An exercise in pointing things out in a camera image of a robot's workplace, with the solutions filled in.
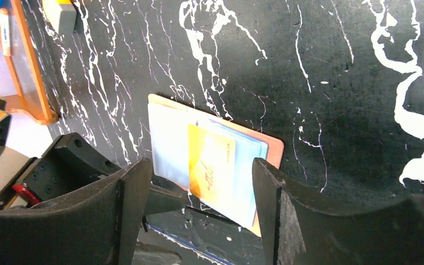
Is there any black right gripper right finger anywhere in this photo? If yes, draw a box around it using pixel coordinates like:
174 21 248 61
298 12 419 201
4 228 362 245
252 158 424 264

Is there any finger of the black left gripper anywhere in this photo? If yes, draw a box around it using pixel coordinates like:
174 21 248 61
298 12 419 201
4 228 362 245
144 184 187 215

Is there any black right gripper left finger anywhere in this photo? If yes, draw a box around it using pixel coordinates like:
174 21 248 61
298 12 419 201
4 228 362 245
0 158 152 264

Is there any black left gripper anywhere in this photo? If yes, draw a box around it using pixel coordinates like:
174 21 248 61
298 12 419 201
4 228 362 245
0 132 120 210

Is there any pink leather card holder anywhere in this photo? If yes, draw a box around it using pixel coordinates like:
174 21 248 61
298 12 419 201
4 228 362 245
148 94 284 235

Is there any gold VIP card in holder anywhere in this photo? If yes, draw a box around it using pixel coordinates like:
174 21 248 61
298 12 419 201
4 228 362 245
187 124 236 211

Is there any orange wooden shelf rack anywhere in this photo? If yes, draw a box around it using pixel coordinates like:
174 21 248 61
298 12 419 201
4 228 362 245
0 1 59 125

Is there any small yellow grey box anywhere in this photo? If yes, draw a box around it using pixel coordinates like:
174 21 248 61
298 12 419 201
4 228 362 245
42 0 77 35

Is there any white orange marker pen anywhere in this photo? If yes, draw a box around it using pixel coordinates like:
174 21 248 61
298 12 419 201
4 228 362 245
0 8 12 57

